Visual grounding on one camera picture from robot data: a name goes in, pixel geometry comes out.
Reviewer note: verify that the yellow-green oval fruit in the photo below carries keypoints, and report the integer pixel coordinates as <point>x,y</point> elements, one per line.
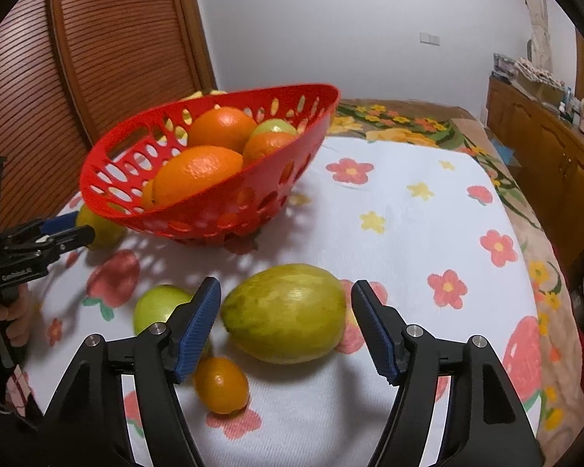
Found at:
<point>284,311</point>

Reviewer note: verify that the yellow plush toy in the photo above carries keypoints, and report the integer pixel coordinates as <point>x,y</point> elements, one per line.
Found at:
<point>214,92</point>

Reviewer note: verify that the wooden sideboard cabinet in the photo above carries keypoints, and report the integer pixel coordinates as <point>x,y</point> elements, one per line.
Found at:
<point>540,141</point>

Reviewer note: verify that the wooden louvred wardrobe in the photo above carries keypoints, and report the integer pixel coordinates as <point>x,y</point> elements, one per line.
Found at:
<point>117,58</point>

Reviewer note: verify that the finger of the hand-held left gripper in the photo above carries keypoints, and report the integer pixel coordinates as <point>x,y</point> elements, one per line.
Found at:
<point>68,238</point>
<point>53,224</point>

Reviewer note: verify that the brownish green round fruit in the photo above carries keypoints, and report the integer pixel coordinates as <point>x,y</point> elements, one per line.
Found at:
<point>104,233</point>

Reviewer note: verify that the floral fabric box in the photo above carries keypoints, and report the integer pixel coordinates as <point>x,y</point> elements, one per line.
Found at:
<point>535,75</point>

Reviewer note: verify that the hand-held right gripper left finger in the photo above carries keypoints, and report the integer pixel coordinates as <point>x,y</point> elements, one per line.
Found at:
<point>199,331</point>

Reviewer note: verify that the person's left hand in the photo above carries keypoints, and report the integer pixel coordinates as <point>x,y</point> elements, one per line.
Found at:
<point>24,316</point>

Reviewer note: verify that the large orange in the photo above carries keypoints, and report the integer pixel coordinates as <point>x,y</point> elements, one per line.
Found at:
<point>221,126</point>
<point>194,175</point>

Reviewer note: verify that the white floral tablecloth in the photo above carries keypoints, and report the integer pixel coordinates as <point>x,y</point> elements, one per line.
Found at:
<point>409,253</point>

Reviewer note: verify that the purple storage box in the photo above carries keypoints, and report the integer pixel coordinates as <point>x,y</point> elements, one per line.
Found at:
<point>503,65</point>

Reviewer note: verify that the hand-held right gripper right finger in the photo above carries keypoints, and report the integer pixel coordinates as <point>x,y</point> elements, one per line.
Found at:
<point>374,335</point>

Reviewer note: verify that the red perforated plastic basket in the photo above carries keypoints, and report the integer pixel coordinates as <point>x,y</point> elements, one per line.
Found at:
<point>319,109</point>

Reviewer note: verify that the white wall switch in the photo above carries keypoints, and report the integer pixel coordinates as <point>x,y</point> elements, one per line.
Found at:
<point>429,38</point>

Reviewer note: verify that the floral patterned blanket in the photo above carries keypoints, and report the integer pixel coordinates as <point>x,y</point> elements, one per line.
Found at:
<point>394,121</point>

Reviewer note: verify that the small kumquat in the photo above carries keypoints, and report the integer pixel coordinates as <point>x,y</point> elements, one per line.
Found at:
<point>221,384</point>

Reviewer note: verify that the white tied curtain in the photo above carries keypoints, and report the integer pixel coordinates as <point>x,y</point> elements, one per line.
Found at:
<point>538,34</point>

